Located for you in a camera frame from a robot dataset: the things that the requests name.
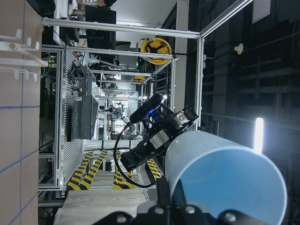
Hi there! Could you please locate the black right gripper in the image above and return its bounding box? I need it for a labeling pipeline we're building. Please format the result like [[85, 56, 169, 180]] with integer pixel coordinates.
[[120, 107, 199, 171]]

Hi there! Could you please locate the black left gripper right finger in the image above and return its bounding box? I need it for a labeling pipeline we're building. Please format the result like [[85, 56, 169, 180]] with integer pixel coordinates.
[[173, 179, 187, 208]]

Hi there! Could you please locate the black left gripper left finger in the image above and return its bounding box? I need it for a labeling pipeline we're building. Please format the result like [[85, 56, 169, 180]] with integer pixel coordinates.
[[156, 177, 171, 207]]

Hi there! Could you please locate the light blue plastic cup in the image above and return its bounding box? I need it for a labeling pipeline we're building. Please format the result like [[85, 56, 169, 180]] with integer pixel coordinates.
[[165, 131, 287, 225]]

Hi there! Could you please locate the yellow hard hat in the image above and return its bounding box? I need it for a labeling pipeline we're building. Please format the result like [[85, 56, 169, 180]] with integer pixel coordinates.
[[141, 37, 172, 65]]

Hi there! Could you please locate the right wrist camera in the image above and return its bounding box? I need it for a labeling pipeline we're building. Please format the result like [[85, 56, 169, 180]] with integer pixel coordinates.
[[129, 94, 164, 124]]

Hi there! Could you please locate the white wire cup rack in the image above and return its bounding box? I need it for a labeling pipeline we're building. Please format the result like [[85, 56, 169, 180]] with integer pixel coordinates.
[[0, 28, 48, 82]]

